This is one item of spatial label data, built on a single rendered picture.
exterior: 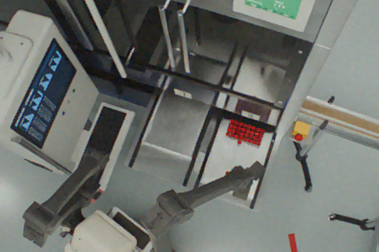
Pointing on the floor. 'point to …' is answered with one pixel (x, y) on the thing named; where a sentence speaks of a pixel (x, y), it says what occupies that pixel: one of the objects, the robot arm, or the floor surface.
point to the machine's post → (321, 47)
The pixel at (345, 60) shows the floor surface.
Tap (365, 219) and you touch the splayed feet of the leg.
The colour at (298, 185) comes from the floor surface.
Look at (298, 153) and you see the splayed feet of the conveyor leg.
